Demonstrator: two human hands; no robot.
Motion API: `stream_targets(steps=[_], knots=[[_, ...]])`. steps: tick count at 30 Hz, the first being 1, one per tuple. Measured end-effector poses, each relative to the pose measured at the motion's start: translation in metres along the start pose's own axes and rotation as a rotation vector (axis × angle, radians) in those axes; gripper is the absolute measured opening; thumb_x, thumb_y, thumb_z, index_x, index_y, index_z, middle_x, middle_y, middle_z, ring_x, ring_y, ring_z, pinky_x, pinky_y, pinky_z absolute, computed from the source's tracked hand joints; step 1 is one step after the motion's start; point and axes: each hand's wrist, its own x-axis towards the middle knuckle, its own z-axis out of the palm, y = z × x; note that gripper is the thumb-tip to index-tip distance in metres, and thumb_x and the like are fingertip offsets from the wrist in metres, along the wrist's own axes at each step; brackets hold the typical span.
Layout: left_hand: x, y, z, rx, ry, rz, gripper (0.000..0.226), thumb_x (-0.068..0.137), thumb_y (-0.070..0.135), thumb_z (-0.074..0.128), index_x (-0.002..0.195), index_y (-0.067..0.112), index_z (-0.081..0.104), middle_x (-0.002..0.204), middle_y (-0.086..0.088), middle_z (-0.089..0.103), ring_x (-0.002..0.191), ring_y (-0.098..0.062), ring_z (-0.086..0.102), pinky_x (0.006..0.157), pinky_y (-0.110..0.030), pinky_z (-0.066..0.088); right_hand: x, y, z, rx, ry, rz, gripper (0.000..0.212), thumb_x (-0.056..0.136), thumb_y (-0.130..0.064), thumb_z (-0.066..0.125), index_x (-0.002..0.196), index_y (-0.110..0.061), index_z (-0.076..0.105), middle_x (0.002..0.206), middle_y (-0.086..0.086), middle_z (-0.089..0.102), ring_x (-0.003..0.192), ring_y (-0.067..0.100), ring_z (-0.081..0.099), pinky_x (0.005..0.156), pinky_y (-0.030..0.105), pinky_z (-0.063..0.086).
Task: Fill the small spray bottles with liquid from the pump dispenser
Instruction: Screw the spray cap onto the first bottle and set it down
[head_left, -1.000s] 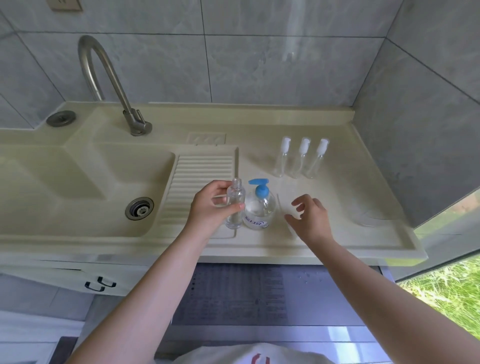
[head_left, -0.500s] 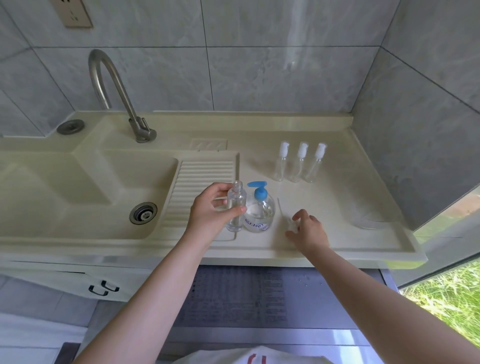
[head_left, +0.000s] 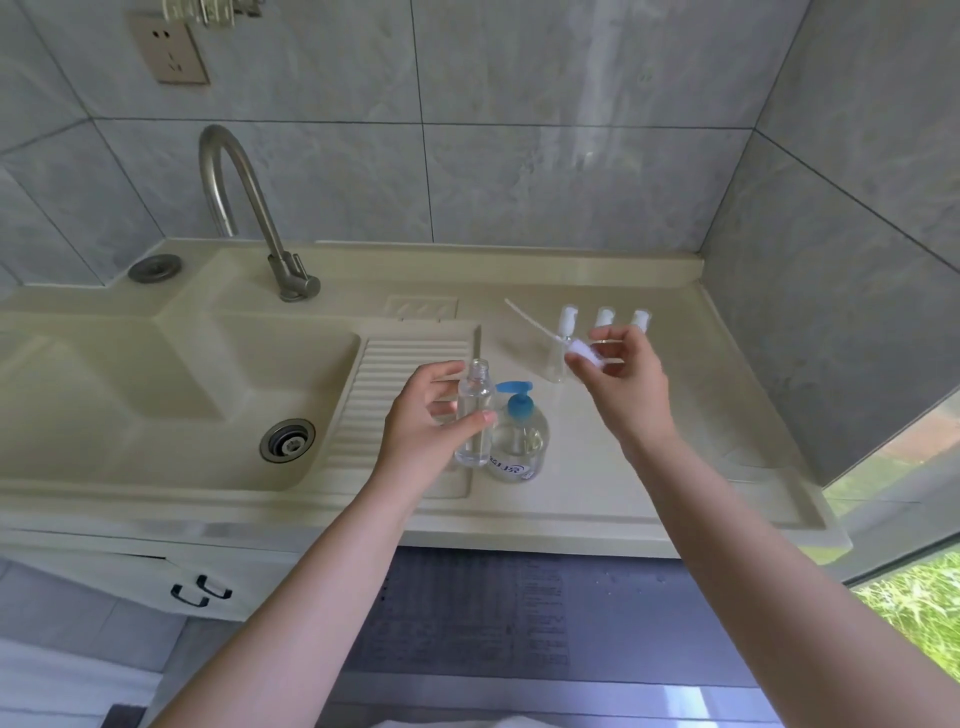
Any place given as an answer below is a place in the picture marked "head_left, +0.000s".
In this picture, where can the person's left hand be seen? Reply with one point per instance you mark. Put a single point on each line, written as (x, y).
(409, 442)

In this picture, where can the small clear bottle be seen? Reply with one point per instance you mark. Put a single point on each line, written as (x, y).
(474, 390)
(605, 316)
(640, 319)
(570, 315)

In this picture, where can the clear hand sanitizer pump bottle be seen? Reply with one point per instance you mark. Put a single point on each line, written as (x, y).
(521, 446)

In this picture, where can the white cabinet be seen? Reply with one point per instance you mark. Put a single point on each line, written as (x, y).
(90, 577)

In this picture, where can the steel sink drain strainer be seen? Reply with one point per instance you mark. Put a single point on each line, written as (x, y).
(287, 441)

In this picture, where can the white spray cap with tube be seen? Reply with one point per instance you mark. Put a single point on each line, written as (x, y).
(589, 352)

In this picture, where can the glass window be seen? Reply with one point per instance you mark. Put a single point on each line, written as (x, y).
(900, 600)

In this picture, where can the person's left forearm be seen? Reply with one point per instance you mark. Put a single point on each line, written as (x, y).
(292, 615)

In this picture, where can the cream sink with washboard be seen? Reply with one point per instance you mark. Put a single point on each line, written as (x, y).
(90, 397)

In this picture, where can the beige wall socket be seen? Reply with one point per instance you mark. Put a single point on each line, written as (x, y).
(169, 52)

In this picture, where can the round steel hole cover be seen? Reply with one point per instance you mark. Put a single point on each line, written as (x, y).
(154, 268)

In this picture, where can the person's right hand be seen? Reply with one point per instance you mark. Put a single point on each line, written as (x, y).
(634, 397)

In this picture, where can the grey washing machine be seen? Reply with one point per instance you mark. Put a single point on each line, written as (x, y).
(487, 637)

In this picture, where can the curved steel faucet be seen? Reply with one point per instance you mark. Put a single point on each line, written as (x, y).
(262, 210)

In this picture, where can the person's right forearm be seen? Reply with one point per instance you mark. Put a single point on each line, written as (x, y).
(750, 592)

